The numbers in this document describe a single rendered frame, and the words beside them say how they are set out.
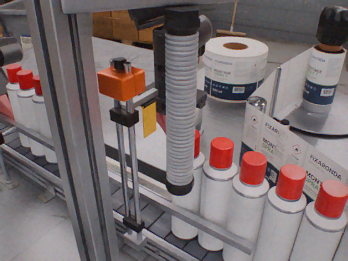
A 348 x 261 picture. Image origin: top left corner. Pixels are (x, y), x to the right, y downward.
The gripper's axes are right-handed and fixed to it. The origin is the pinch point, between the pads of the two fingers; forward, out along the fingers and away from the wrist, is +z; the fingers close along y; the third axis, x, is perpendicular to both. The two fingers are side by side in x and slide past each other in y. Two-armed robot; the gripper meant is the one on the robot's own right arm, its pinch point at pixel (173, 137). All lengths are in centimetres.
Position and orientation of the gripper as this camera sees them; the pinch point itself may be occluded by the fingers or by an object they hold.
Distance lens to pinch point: 61.5
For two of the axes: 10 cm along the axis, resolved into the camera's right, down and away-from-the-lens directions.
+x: -5.7, 4.5, -6.9
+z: 0.2, 8.5, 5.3
